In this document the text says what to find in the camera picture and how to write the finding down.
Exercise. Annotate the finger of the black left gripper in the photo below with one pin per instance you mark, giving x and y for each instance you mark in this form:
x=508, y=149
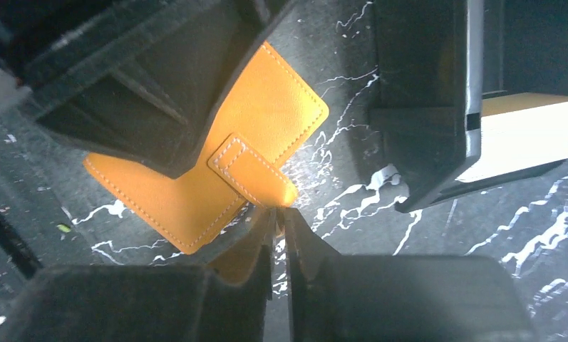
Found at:
x=143, y=80

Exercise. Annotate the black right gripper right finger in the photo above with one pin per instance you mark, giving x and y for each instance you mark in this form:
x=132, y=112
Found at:
x=338, y=297

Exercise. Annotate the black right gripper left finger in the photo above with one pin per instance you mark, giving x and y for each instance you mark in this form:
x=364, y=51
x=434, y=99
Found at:
x=222, y=301

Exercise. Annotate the stack of cards in box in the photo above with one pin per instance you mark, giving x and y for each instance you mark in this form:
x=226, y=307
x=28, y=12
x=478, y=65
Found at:
x=520, y=131

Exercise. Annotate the orange leather card holder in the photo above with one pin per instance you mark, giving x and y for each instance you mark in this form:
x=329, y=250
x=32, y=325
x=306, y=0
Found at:
x=266, y=117

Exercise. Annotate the black card box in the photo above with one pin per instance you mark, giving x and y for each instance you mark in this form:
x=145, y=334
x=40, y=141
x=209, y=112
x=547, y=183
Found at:
x=438, y=60

